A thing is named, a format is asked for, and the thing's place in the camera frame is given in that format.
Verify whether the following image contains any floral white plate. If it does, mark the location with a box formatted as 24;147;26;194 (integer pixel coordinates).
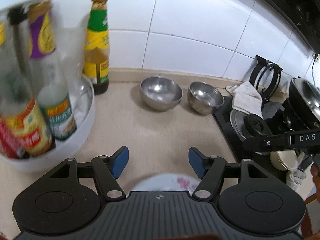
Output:
131;173;200;194

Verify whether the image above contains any steel bowl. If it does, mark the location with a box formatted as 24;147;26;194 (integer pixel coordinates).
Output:
187;82;225;115
139;76;183;112

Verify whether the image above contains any cream ceramic pot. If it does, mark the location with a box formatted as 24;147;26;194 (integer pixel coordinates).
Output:
270;150;305;171

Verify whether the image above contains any steel pot lid black knob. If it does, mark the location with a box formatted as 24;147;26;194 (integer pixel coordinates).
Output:
229;109;273;142

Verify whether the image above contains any steel wok pan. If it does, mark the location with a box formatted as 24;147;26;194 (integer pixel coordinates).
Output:
289;77;319;129

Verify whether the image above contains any white towel on stove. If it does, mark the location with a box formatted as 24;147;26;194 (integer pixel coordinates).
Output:
225;81;263;118

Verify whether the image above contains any black induction cooktop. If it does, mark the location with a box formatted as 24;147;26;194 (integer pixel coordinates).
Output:
213;96;320;183

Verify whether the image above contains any yellow label vinegar bottle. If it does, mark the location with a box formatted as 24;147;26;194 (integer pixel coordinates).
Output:
1;21;54;158

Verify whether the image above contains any purple label fish sauce bottle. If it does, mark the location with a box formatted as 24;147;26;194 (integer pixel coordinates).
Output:
27;1;76;141

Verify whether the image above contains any green yellow oyster sauce bottle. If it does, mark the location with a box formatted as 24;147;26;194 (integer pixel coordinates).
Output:
82;0;110;94

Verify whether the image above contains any black cap slim bottle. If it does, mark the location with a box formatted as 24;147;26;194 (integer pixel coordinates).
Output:
8;6;37;97

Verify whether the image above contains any white two-tier rotating rack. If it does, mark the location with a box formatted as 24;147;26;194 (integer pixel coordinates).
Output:
1;0;95;172

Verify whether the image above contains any black wire pan rack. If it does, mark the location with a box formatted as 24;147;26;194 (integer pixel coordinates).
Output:
249;55;283;105

